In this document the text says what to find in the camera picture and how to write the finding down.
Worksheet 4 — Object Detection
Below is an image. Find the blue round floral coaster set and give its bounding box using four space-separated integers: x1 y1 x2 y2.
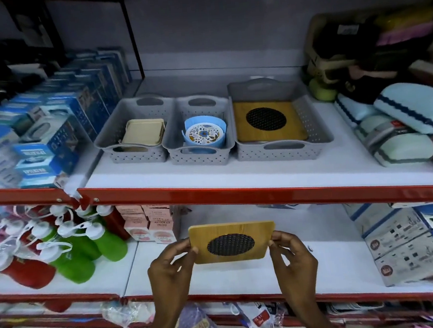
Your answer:
180 113 229 152

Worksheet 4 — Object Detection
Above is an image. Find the large grey plastic basket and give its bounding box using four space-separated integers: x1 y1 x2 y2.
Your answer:
226 72 336 167

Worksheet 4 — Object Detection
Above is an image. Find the light blue pouch navy trim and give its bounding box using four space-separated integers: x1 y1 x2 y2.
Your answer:
333 90 382 130
372 80 433 140

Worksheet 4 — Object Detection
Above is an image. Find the row of blue boxes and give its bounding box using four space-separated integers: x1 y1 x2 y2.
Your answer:
0 44 141 193

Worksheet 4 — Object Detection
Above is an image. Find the red edged white shelf rack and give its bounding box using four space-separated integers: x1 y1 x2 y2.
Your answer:
0 0 433 328

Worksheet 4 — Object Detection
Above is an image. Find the person's right forearm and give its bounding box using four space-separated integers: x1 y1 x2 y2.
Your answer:
291 302 345 328

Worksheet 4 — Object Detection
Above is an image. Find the mint green pouch grey trim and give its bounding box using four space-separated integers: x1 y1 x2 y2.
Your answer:
353 110 433 170

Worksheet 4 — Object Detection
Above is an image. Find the green bottle with white cap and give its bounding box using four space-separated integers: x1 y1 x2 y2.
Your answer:
85 220 130 265
57 218 103 264
38 239 97 287

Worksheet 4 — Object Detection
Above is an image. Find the person's right hand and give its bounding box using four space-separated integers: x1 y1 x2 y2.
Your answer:
267 228 323 313

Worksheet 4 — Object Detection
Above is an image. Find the green round pouch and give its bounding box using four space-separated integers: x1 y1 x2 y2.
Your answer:
308 76 339 104

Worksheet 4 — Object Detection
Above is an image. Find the person's left hand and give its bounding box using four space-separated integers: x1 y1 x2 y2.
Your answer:
145 237 205 321

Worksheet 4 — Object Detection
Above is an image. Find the small pink white box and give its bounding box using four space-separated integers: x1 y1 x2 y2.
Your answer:
141 202 174 224
148 219 179 246
123 216 152 244
115 203 145 217

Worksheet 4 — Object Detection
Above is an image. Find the stack of beige square coasters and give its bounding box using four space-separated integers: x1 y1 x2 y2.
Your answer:
117 116 167 151

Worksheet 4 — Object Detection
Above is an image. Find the wooden trivet with black mesh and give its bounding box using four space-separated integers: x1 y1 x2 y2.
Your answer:
188 218 278 266
232 96 309 147

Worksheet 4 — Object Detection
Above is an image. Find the red bottle with white cap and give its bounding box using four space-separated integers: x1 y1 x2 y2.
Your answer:
96 203 131 243
0 247 58 293

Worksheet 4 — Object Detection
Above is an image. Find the clear packet with red label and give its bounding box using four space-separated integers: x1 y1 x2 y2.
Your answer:
232 299 289 328

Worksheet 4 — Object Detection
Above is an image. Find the small grey plastic basket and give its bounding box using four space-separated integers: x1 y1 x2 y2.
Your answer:
157 92 238 171
90 93 181 169

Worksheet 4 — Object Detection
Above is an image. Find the clear plastic packet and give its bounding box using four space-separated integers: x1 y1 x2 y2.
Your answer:
100 297 156 328

